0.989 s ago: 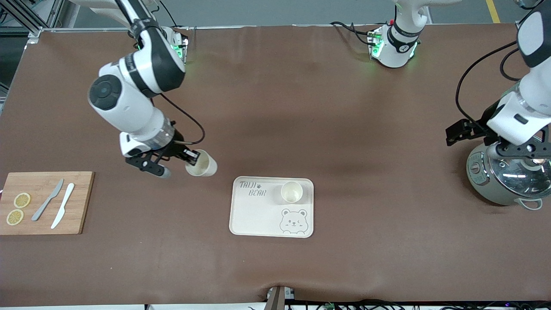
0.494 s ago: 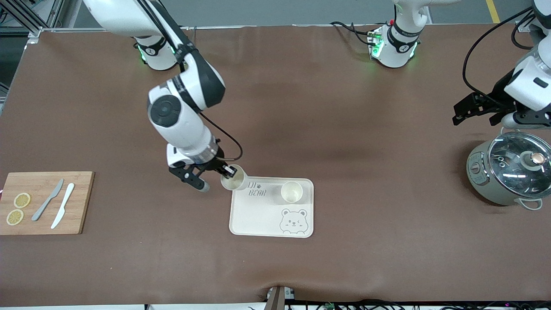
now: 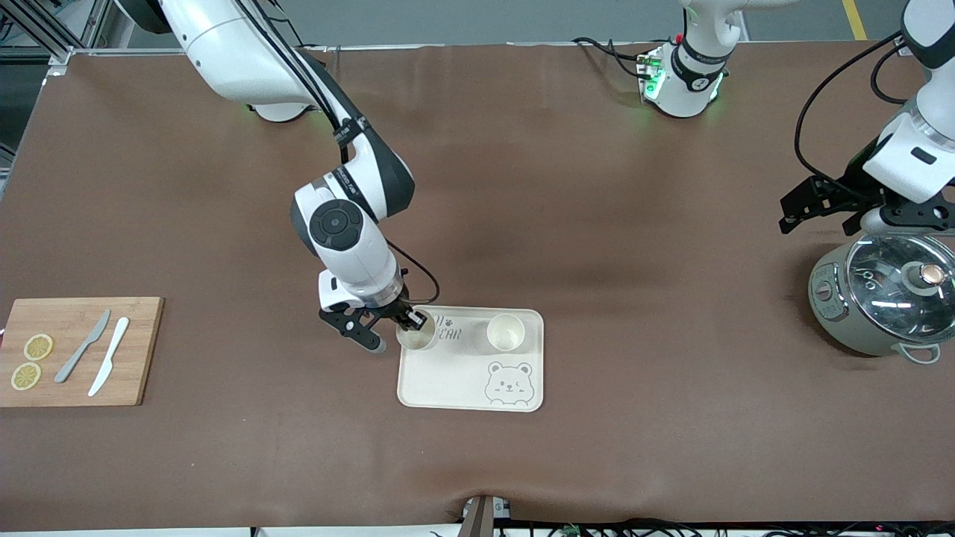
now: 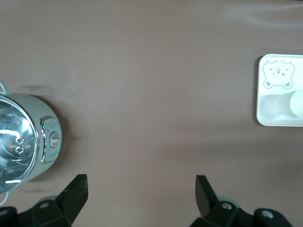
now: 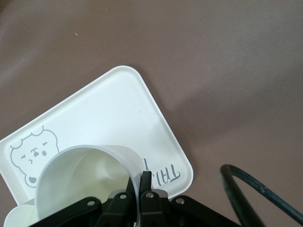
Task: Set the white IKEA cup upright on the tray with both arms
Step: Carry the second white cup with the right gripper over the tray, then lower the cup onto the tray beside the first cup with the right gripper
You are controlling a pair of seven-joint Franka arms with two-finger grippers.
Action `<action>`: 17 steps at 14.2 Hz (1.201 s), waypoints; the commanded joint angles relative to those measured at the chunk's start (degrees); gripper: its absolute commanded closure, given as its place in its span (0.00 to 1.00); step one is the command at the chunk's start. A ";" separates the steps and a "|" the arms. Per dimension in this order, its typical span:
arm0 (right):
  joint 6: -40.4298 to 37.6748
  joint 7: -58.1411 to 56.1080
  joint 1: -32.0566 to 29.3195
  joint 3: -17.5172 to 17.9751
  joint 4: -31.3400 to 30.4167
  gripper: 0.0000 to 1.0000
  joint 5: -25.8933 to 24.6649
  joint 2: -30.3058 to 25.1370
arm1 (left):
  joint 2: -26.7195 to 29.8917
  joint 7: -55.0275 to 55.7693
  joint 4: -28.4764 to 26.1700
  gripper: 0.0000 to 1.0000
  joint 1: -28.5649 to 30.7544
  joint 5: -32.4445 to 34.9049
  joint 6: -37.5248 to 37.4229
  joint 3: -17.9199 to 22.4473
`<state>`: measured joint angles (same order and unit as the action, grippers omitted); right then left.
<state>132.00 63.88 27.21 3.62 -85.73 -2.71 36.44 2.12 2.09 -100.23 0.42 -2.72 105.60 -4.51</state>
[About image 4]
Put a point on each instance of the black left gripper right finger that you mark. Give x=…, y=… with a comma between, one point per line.
x=208, y=208

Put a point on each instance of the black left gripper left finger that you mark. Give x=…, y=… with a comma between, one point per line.
x=71, y=201

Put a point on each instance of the white plastic cup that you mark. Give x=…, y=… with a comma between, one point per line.
x=284, y=104

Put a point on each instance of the cream tray with bear print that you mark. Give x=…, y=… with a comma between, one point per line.
x=267, y=118

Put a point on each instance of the glass pot lid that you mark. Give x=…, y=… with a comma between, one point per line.
x=14, y=142

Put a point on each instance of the grey-green electric cooking pot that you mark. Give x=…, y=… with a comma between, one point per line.
x=42, y=111

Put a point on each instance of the brown table cover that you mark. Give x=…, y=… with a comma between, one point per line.
x=151, y=71

